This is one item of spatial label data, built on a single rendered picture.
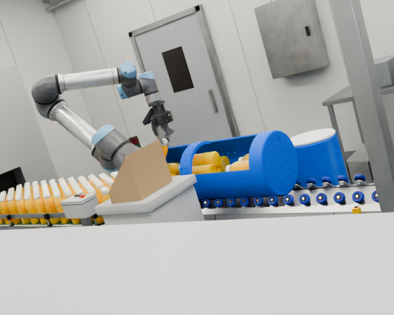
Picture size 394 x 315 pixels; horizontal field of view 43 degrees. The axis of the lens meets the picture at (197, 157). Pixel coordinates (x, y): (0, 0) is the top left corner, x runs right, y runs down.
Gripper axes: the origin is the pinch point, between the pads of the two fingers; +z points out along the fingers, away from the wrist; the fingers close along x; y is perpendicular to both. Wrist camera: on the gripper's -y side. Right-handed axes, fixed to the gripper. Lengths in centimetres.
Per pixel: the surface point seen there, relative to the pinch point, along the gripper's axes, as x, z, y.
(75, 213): -34, 24, -47
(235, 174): -14, 18, 50
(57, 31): 295, -148, -462
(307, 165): 49, 36, 46
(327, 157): 55, 34, 55
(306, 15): 308, -48, -66
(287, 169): 4, 23, 64
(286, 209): -11, 36, 68
